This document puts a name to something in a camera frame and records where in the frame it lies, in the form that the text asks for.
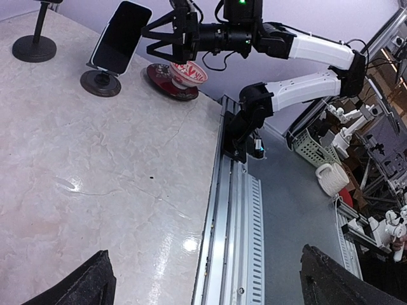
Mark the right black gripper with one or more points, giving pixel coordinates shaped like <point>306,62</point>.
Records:
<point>235,34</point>

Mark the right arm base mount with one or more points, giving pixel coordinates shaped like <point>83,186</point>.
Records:
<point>240,135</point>

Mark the dark red saucer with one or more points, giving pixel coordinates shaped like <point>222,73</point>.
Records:
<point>159,76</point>

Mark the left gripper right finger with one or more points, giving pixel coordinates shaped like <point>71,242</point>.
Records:
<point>324,281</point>

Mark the operator dark skinned hand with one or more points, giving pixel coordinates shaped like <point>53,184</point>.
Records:
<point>399,244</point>

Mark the white ribbed mug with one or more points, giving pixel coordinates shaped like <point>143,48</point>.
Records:
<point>332,178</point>

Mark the black pole phone stand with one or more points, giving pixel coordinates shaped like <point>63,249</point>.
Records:
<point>36,48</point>

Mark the white slotted storage basket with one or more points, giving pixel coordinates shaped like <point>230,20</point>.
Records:
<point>313,152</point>

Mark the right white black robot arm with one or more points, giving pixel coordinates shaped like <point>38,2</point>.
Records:
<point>336,20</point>

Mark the red patterned bowl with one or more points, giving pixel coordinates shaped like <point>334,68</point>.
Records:
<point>187,75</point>

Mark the white small robot arm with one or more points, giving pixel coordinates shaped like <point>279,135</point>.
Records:
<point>343,137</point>

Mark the blue cased bottom phone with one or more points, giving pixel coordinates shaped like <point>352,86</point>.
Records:
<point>120,37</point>

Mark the red round cushion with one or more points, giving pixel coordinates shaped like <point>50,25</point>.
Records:
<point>346,197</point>

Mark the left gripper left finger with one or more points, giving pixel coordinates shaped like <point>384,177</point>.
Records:
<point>91,283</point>

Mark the right flat black phone stand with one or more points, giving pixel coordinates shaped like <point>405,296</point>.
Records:
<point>100,82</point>

